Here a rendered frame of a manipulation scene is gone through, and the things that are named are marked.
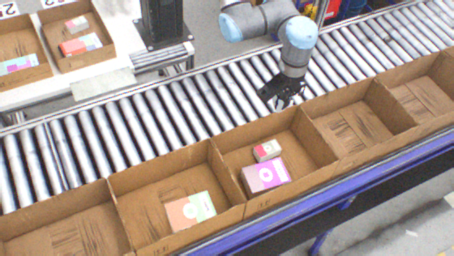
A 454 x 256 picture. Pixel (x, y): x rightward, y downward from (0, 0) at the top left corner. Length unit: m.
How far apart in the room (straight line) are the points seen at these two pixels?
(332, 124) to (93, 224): 1.06
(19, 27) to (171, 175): 1.24
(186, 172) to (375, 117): 0.88
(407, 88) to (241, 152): 0.89
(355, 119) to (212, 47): 1.71
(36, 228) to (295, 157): 1.01
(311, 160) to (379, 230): 1.08
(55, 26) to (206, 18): 1.49
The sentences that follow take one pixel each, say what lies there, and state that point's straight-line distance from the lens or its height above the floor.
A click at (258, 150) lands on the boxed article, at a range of 1.73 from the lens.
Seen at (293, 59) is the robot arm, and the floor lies 1.48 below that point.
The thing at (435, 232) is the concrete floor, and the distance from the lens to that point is 2.93.
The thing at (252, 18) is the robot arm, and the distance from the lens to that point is 1.29.
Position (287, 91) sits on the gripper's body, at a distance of 1.40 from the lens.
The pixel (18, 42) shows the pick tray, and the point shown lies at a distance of 2.49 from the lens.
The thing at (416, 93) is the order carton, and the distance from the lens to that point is 2.20.
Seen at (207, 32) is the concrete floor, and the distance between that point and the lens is 3.53.
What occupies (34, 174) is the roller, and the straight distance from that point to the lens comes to 1.98.
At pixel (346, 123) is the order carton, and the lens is 1.96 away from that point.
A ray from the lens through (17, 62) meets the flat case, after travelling 2.36.
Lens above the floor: 2.38
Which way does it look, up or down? 54 degrees down
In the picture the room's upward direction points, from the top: 7 degrees clockwise
